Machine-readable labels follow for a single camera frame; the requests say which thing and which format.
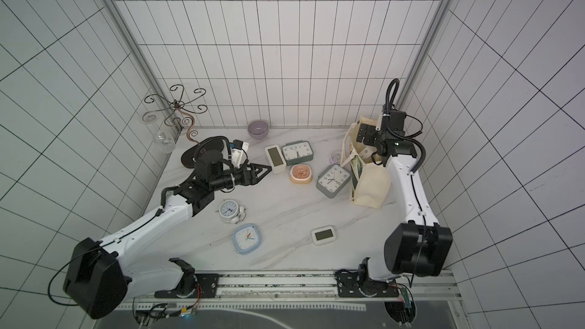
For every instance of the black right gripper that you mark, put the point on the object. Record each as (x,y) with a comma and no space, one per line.
(366,134)

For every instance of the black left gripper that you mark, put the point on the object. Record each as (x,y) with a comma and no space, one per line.
(254,179)

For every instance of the cream canvas floral tote bag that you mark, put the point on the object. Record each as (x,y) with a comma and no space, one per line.
(369,179)

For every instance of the white twin-bell alarm clock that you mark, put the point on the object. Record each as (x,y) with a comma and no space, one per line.
(231,212)

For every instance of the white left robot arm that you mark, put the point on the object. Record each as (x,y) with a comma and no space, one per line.
(102,274)

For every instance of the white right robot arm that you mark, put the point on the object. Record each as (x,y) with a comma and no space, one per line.
(419,245)

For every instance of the orange rounded alarm clock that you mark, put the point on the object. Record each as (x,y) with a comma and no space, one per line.
(301,174)

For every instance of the green rectangular alarm clock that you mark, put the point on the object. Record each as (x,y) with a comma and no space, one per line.
(297,152)

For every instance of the lilac round alarm clock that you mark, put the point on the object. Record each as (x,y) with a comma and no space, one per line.
(335,157)

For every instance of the blue square alarm clock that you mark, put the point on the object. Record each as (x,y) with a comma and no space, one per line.
(246,239)

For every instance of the grey square alarm clock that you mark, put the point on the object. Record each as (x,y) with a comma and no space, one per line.
(332,180)

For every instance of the white digital thermometer clock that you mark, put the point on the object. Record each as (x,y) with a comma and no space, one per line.
(323,235)

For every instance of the purple ceramic bowl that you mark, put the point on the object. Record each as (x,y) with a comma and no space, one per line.
(258,129)

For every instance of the metal jewelry tree stand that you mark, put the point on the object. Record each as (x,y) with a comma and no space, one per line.
(182,114)

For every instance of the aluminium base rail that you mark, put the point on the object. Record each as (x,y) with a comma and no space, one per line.
(247,290)

